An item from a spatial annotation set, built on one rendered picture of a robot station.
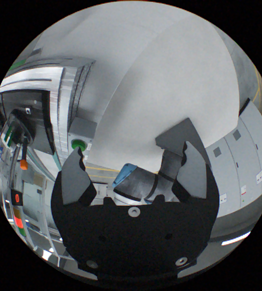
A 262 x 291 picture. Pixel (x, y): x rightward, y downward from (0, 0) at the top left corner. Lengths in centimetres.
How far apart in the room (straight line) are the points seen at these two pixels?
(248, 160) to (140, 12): 274
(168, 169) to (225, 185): 252
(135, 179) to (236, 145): 261
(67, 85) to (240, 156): 277
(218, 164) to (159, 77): 269
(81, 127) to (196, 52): 36
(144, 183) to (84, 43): 44
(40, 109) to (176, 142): 39
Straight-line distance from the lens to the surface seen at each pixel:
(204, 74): 32
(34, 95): 21
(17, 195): 52
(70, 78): 16
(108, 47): 24
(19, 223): 56
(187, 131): 35
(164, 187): 38
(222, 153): 280
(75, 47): 26
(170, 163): 35
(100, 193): 549
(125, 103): 28
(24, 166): 25
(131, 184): 34
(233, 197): 283
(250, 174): 274
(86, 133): 24
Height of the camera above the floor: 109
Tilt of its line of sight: 33 degrees down
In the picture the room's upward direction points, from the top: 175 degrees clockwise
